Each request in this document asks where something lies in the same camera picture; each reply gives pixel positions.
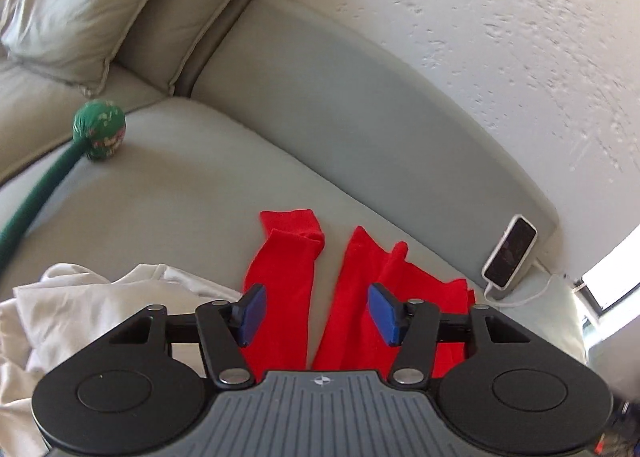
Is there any white smartphone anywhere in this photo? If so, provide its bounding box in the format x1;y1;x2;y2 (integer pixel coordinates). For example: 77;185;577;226
480;214;538;290

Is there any white charging cable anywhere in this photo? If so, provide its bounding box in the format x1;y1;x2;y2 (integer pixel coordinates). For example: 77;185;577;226
482;274;566;309

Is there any green massage hammer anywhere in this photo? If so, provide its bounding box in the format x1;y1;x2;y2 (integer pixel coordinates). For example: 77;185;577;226
1;99;127;273

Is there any rear olive cushion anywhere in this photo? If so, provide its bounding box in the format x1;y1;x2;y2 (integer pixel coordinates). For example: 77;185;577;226
116;0;232;94

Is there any red garment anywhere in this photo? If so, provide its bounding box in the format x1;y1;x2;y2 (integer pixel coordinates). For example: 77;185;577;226
242;210;475;379

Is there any beige crumpled garment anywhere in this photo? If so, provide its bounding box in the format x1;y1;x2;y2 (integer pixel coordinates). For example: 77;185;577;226
1;263;241;456

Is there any grey sofa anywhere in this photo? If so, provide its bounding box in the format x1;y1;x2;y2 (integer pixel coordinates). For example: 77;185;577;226
1;0;560;347

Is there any window frame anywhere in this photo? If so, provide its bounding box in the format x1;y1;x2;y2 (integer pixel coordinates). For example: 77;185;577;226
575;226;640;317

